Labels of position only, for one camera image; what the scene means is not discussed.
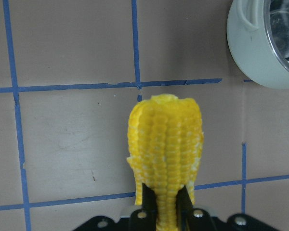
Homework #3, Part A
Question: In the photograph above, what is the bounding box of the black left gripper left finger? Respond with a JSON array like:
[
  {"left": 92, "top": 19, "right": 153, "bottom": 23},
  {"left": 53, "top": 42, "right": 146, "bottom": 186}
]
[{"left": 75, "top": 183, "right": 157, "bottom": 231}]

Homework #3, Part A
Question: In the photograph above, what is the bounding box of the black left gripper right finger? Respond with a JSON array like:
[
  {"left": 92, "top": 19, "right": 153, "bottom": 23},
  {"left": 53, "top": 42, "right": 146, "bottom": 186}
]
[{"left": 176, "top": 187, "right": 278, "bottom": 231}]

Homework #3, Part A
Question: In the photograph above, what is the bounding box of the yellow corn cob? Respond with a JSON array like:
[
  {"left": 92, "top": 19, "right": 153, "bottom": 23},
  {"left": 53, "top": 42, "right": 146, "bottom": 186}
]
[{"left": 127, "top": 94, "right": 204, "bottom": 231}]

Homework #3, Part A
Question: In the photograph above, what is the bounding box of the pale green cooking pot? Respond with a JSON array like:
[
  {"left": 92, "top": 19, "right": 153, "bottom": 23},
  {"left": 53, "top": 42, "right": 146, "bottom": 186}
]
[{"left": 227, "top": 0, "right": 289, "bottom": 89}]

